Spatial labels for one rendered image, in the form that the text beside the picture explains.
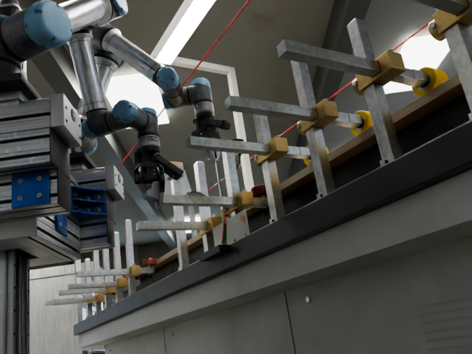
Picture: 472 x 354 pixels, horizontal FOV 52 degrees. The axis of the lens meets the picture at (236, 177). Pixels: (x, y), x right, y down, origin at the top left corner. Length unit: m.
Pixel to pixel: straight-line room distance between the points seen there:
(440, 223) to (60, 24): 1.05
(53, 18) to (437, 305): 1.25
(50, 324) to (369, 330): 7.24
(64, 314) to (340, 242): 7.31
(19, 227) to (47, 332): 7.19
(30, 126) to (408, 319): 1.13
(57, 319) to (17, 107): 7.28
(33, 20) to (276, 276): 1.03
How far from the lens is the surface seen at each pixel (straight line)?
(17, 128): 1.28
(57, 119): 1.25
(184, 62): 3.78
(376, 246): 1.27
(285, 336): 1.95
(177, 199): 1.66
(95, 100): 1.72
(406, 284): 1.49
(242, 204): 1.73
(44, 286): 8.60
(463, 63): 1.14
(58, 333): 8.44
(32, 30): 1.37
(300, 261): 1.50
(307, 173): 1.70
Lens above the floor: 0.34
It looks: 19 degrees up
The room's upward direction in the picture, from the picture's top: 9 degrees counter-clockwise
